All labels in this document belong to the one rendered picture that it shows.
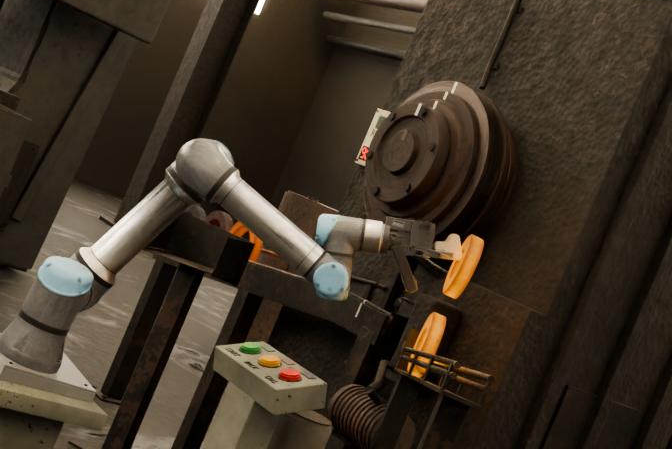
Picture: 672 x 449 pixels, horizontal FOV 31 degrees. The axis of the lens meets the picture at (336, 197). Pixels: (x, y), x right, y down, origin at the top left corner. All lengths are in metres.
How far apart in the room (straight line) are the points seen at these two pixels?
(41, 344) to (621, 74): 1.54
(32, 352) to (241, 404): 0.63
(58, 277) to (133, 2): 3.05
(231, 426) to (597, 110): 1.32
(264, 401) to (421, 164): 1.10
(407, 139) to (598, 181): 0.52
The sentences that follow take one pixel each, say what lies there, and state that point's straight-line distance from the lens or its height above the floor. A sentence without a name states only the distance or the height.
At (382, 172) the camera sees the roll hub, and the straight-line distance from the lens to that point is 3.20.
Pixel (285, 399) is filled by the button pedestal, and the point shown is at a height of 0.57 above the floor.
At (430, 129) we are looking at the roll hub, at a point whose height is 1.19.
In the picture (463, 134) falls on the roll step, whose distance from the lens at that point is 3.10.
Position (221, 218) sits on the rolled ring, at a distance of 3.94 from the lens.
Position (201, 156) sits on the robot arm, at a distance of 2.64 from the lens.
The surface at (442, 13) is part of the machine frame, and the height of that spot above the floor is 1.57.
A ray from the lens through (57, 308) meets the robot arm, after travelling 2.69.
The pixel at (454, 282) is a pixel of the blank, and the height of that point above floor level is 0.86.
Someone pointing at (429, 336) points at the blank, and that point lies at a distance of 2.72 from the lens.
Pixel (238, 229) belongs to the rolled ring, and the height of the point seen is 0.72.
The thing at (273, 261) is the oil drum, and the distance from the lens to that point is 6.11.
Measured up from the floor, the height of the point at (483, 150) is 1.19.
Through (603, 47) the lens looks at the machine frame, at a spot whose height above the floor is 1.56.
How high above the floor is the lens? 0.93
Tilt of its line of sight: level
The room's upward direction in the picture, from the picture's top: 23 degrees clockwise
